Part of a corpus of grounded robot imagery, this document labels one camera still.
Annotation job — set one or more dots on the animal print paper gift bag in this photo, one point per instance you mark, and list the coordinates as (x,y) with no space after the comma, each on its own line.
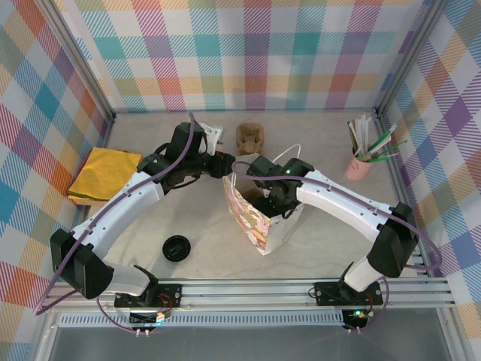
(270,233)

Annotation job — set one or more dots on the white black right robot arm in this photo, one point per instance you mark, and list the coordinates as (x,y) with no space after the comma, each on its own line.
(338,207)

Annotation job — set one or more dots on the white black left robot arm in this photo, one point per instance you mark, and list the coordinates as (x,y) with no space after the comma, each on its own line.
(120,210)

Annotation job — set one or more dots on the yellow paper napkin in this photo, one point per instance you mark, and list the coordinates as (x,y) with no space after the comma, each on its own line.
(105,173)

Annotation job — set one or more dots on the pink metal bucket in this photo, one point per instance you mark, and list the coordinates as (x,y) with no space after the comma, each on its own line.
(357,167)

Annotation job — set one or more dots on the black plastic cup lid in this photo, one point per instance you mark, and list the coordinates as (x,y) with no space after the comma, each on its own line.
(176,248)

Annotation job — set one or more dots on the coloured paper napkin stack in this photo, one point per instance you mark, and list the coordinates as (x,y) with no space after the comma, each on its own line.
(80,199)

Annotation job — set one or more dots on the small black controller board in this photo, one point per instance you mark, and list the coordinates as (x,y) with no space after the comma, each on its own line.
(357,317)
(144,319)

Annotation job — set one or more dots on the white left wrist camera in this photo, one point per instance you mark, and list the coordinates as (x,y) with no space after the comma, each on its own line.
(214,137)

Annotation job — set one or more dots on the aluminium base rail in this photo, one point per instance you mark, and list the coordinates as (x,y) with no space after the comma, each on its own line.
(244,291)

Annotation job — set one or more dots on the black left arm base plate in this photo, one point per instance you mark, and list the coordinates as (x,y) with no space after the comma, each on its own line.
(169,295)

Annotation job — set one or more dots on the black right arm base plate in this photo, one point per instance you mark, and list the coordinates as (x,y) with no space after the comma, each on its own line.
(327,293)

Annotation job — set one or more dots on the aluminium frame post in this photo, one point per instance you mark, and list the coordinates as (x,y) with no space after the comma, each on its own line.
(77,56)
(407,56)

